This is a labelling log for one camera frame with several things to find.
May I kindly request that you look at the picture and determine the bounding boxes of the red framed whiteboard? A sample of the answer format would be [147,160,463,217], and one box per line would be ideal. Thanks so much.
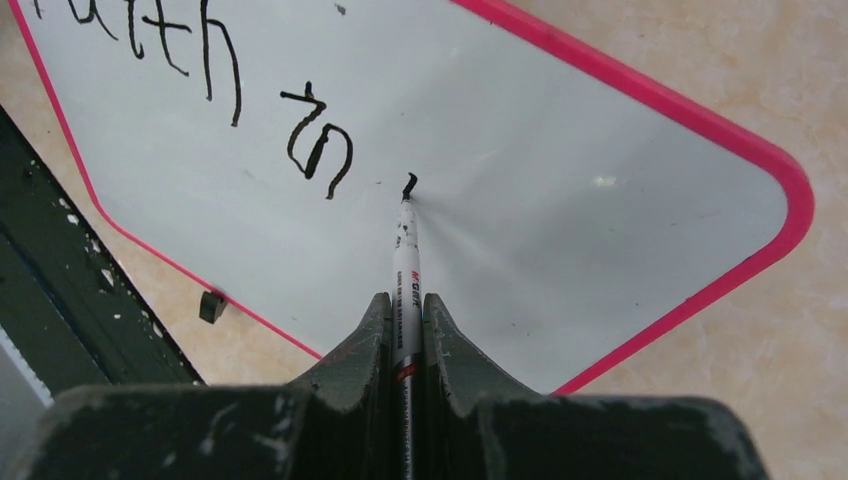
[10,1,814,393]

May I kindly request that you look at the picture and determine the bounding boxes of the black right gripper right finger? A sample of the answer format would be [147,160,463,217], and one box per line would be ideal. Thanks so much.
[423,294,769,479]

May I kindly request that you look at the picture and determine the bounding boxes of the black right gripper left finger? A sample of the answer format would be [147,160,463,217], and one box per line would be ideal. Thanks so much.
[13,293,398,479]

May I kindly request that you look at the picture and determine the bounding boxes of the white whiteboard marker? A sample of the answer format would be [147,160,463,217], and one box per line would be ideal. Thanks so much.
[392,192,423,479]

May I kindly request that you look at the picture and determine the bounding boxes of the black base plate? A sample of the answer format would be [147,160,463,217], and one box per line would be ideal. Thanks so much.
[1,112,203,395]

